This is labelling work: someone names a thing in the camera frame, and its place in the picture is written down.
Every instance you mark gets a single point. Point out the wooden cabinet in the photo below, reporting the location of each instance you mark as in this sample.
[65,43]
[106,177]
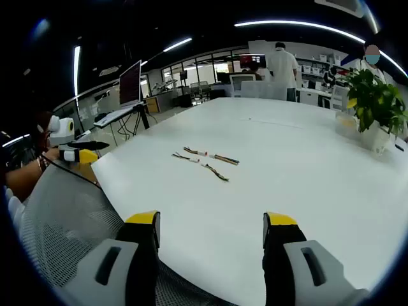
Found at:
[153,105]

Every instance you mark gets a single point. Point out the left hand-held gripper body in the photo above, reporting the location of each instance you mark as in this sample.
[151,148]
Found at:
[60,130]

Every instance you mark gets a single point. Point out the grey mesh office chair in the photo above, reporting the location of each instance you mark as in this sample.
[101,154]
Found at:
[70,210]

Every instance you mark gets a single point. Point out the white plant pot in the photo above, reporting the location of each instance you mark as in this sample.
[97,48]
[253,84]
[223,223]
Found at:
[376,138]

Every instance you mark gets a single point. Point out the short ceiling light strip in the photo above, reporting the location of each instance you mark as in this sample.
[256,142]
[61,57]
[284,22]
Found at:
[76,70]
[177,44]

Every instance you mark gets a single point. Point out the green potted plant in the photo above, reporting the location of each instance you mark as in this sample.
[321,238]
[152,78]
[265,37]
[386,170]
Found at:
[376,95]

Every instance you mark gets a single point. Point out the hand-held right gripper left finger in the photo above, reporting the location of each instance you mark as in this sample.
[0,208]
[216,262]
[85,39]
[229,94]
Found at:
[140,264]

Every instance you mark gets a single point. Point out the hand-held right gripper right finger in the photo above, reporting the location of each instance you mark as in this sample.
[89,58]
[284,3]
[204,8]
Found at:
[280,261]

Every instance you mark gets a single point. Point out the long curved ceiling light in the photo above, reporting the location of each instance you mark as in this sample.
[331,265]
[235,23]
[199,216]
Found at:
[299,25]

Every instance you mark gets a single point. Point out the clear plastic container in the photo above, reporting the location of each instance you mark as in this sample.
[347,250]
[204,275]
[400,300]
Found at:
[345,126]

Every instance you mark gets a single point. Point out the ceiling air conditioner unit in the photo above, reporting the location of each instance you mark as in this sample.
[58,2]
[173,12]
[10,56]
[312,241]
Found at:
[341,7]

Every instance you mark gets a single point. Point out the small black object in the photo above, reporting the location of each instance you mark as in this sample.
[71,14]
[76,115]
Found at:
[399,147]

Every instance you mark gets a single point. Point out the wall monitor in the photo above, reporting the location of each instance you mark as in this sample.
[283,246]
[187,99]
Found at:
[252,60]

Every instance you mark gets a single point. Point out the shelf with white boxes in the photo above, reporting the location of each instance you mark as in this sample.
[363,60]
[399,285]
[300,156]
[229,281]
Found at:
[315,68]

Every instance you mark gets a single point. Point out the grey office chairs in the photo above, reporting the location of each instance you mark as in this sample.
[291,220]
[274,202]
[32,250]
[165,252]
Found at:
[199,90]

